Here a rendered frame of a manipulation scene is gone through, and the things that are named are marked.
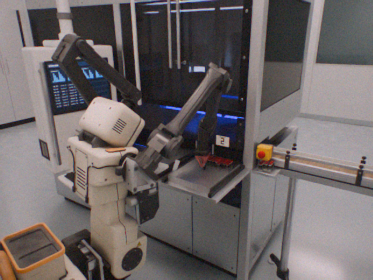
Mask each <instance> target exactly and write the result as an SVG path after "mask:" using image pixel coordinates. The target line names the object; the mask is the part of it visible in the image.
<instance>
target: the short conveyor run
mask: <svg viewBox="0 0 373 280"><path fill-rule="evenodd" d="M296 146H297V144H296V143H294V144H293V147H292V150H288V149H283V148H277V147H274V149H273V150H274V151H273V157H272V158H271V159H270V162H271V161H274V162H275V165H274V167H275V168H278V169H281V173H280V174H281V175H284V176H288V177H292V178H295V179H300V180H305V181H309V182H312V183H317V184H321V185H325V186H330V187H334V188H339V189H342V190H346V191H351V192H354V193H359V194H364V195H369V196H372V197H373V166H371V165H367V164H366V161H365V159H367V157H366V156H363V157H361V158H362V159H363V160H360V163H355V162H349V161H346V160H340V159H334V158H331V157H324V156H318V155H313V154H309V153H304V152H298V151H297V148H296ZM278 151H280V152H278ZM284 152H286V153H284ZM290 153H291V154H290ZM299 155H300V156H299ZM305 156H306V157H305ZM313 158H314V159H313ZM319 159H320V160H319ZM325 160H326V161H325ZM327 161H330V162H327ZM334 162H335V163H334ZM340 163H341V164H340ZM348 165H350V166H348ZM354 166H356V167H354ZM369 169H371V170H369Z"/></svg>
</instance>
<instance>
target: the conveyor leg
mask: <svg viewBox="0 0 373 280"><path fill-rule="evenodd" d="M285 177H288V176H285ZM298 180H300V179H297V178H292V177H289V182H288V192H287V202H286V211H285V217H284V226H283V236H282V237H283V241H282V247H281V256H280V266H279V269H280V270H281V271H283V272H286V271H287V266H288V257H289V252H290V243H291V234H292V224H293V216H294V207H295V198H296V193H297V184H298Z"/></svg>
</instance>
